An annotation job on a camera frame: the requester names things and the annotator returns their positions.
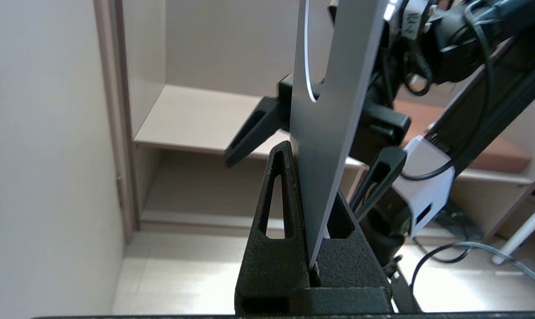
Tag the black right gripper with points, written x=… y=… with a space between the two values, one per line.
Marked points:
x=382 y=128

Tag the white pole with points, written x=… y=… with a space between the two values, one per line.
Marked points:
x=524 y=232

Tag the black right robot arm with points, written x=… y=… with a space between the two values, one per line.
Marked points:
x=493 y=110

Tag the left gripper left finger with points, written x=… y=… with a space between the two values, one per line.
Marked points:
x=272 y=266

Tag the beige closet shelf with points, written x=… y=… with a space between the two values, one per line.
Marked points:
x=196 y=119

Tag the brown seat cushion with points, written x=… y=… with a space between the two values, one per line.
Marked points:
x=502 y=155

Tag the white and blue door hanger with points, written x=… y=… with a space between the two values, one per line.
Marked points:
x=334 y=133

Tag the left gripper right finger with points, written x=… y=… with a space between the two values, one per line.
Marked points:
x=351 y=266

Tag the beige bench board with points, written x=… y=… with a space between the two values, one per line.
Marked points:
x=493 y=176

